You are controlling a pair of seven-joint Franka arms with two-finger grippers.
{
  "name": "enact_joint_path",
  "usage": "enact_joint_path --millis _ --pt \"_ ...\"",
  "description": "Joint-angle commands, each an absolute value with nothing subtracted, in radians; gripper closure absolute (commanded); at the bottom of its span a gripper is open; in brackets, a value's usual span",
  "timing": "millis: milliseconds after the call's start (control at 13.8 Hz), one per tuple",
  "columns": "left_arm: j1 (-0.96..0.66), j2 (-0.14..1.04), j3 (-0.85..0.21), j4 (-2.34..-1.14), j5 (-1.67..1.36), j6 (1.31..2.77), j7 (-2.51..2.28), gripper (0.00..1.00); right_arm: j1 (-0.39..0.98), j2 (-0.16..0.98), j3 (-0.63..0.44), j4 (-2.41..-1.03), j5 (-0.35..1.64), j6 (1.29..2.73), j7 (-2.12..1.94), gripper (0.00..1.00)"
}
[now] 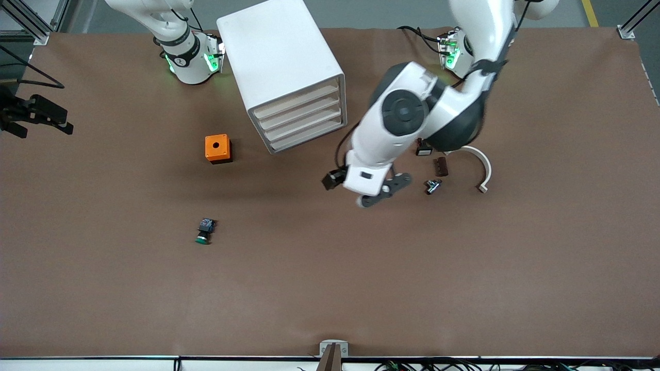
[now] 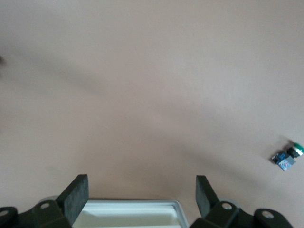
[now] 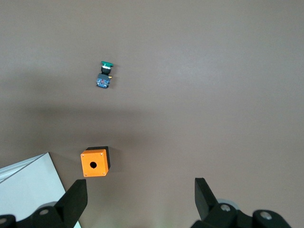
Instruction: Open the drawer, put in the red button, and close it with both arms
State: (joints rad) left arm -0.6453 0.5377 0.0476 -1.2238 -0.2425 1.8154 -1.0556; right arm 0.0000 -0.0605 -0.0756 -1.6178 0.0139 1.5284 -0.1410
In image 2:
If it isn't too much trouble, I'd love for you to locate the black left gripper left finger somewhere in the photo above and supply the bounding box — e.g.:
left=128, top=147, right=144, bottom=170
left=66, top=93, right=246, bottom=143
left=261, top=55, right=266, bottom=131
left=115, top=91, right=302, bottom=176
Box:
left=20, top=174, right=89, bottom=228

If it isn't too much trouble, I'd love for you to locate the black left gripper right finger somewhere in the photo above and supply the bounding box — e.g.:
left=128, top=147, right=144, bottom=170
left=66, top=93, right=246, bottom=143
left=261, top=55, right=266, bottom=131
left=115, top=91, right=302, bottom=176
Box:
left=191, top=175, right=241, bottom=228

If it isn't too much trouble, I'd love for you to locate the white cabinet drawer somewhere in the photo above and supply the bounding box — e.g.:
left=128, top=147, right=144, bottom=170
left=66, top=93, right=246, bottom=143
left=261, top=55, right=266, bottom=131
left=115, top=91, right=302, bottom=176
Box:
left=71, top=199, right=190, bottom=228

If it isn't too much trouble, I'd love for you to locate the brown table cover sheet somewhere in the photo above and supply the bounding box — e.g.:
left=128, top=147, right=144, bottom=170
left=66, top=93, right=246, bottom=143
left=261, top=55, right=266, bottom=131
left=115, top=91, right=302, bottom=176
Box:
left=0, top=0, right=304, bottom=228

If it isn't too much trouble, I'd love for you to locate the green push button switch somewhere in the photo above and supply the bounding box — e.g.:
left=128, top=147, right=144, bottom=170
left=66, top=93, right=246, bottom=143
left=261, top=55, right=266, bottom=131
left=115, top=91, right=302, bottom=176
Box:
left=271, top=141, right=304, bottom=171

